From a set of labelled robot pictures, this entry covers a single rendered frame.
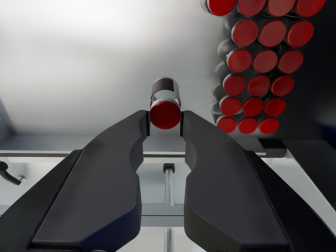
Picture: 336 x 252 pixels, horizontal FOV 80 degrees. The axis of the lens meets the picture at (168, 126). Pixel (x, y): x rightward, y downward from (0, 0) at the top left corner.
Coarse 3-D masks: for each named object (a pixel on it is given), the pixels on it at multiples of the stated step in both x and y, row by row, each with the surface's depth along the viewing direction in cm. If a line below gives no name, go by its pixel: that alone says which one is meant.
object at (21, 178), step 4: (0, 164) 135; (4, 164) 137; (0, 168) 134; (4, 168) 137; (0, 172) 136; (4, 172) 139; (4, 176) 140; (8, 176) 143; (12, 176) 147; (20, 176) 156; (24, 176) 158; (8, 180) 144; (12, 180) 147; (16, 180) 150; (20, 180) 156; (24, 180) 159; (16, 184) 152
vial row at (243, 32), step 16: (240, 0) 15; (256, 0) 15; (240, 16) 17; (224, 32) 19; (240, 32) 16; (256, 32) 16; (224, 48) 19; (240, 48) 17; (224, 64) 21; (240, 64) 18; (224, 80) 19; (240, 80) 19; (224, 96) 20; (224, 112) 20; (224, 128) 22
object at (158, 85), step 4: (160, 80) 15; (164, 80) 15; (168, 80) 15; (172, 80) 16; (156, 84) 15; (160, 84) 15; (164, 84) 14; (168, 84) 15; (172, 84) 15; (152, 88) 15; (156, 88) 14; (160, 88) 14; (164, 88) 14; (168, 88) 14; (172, 88) 14; (152, 92) 14
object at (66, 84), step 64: (0, 0) 19; (64, 0) 19; (128, 0) 19; (192, 0) 19; (0, 64) 22; (64, 64) 22; (128, 64) 22; (192, 64) 22; (0, 128) 26; (64, 128) 27; (256, 128) 27
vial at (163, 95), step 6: (174, 84) 15; (162, 90) 14; (168, 90) 14; (174, 90) 14; (156, 96) 14; (162, 96) 13; (168, 96) 13; (174, 96) 14; (150, 102) 14; (174, 102) 13; (180, 102) 14; (150, 108) 13
